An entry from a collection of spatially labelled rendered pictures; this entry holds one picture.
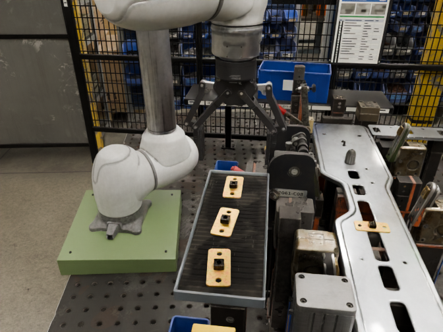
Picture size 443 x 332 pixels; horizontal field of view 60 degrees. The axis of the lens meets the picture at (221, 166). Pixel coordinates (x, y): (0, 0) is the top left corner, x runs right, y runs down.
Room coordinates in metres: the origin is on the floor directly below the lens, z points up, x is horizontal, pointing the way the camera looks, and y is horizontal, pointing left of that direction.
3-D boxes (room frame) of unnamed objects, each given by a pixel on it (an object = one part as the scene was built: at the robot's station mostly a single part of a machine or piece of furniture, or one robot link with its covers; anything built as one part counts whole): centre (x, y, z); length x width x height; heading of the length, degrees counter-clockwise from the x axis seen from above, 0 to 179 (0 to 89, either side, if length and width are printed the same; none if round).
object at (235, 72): (0.71, -0.03, 1.40); 0.08 x 0.07 x 0.09; 83
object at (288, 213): (0.70, -0.15, 0.90); 0.05 x 0.05 x 0.40; 83
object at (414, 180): (1.02, -0.58, 0.84); 0.11 x 0.08 x 0.29; 83
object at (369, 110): (1.49, -0.60, 0.88); 0.08 x 0.08 x 0.36; 83
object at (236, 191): (0.71, -0.03, 1.17); 0.08 x 0.04 x 0.01; 173
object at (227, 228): (0.59, -0.01, 1.17); 0.08 x 0.04 x 0.01; 166
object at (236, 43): (0.71, -0.03, 1.47); 0.09 x 0.09 x 0.06
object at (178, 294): (0.58, -0.02, 1.16); 0.37 x 0.14 x 0.02; 173
